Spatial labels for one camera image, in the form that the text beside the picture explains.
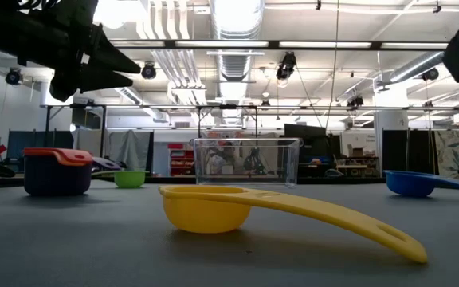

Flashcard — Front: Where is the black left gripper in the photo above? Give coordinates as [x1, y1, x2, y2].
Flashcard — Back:
[18, 0, 142, 103]

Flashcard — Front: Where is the orange measuring cup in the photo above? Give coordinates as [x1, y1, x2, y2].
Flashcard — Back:
[22, 147, 94, 167]

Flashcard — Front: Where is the green measuring cup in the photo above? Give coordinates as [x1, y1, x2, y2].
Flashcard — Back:
[92, 170, 150, 189]

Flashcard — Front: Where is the purple measuring cup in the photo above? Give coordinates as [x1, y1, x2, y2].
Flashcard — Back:
[22, 156, 122, 196]

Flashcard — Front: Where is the blue measuring cup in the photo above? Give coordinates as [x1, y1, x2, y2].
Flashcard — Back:
[384, 170, 459, 199]

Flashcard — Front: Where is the yellow measuring cup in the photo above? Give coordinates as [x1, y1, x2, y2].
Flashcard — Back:
[159, 185, 429, 265]

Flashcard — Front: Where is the clear plastic basket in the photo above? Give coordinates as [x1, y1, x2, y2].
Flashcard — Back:
[193, 137, 301, 188]

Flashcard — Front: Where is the gray cloth cover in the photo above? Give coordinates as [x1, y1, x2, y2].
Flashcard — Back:
[108, 129, 154, 171]

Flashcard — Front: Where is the blue partition panel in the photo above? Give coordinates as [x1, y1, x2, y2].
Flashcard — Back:
[6, 130, 74, 160]

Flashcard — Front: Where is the white pillar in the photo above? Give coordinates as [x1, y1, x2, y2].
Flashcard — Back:
[374, 85, 409, 172]

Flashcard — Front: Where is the leaf patterned curtain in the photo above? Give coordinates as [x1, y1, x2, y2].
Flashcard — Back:
[434, 129, 459, 179]

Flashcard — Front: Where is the black partition panel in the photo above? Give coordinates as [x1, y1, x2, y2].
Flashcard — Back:
[382, 129, 437, 173]

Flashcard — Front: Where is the red storage bin shelf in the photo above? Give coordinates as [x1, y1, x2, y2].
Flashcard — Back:
[168, 143, 195, 177]

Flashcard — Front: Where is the wide black monitor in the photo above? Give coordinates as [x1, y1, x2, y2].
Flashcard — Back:
[284, 123, 328, 140]

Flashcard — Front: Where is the black overhead light bar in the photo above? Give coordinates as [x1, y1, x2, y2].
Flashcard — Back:
[108, 39, 449, 51]

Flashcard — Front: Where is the silver ventilation duct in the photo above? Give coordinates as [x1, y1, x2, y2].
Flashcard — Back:
[210, 0, 265, 83]

